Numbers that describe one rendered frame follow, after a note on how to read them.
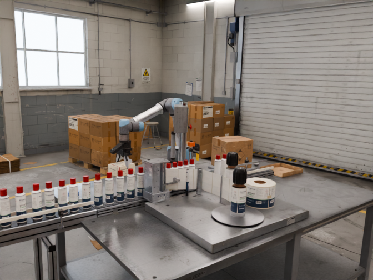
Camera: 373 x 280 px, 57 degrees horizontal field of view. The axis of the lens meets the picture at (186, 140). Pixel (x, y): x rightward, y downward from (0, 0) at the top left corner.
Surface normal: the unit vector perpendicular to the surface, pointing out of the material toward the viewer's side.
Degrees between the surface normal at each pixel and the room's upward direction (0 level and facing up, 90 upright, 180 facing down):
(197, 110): 89
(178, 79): 90
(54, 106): 90
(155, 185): 90
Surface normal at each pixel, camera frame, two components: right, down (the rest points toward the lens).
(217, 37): -0.69, 0.11
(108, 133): 0.74, 0.15
